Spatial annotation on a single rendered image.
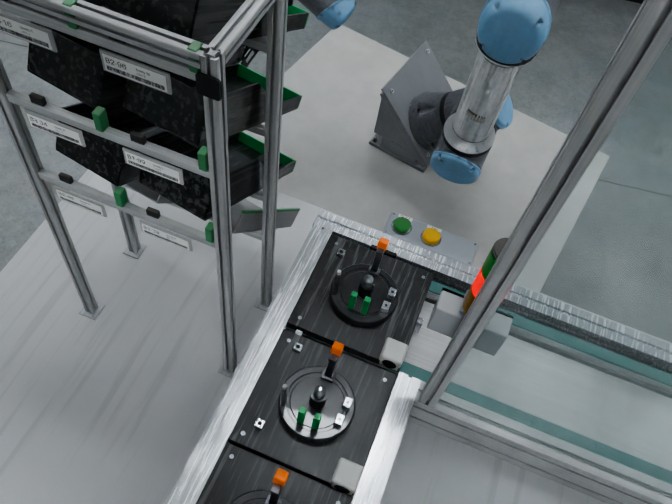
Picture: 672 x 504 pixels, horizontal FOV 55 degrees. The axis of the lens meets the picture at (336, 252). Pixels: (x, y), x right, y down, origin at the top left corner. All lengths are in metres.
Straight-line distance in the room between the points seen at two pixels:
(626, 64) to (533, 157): 1.25
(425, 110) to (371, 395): 0.75
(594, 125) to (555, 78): 2.93
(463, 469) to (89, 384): 0.76
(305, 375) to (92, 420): 0.42
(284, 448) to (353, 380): 0.18
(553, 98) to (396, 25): 0.90
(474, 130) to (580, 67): 2.38
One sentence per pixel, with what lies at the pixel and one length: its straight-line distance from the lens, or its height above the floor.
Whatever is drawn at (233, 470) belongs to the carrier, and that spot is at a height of 0.97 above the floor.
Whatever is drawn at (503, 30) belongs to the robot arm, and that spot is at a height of 1.46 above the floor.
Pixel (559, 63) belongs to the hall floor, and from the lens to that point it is 3.73.
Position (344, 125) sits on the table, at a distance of 1.80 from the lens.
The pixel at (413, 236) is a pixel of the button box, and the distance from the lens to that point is 1.46.
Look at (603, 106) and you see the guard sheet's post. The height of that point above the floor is 1.72.
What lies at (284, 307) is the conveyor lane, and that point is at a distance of 1.32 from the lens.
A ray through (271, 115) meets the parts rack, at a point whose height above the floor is 1.43.
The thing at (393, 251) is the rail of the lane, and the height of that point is 0.96.
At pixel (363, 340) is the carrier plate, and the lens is 1.29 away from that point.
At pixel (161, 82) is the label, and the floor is 1.60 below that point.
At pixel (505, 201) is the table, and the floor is 0.86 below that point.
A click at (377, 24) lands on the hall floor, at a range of 3.63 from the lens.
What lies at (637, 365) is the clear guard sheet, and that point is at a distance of 1.02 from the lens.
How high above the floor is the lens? 2.11
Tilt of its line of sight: 55 degrees down
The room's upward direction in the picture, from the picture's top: 11 degrees clockwise
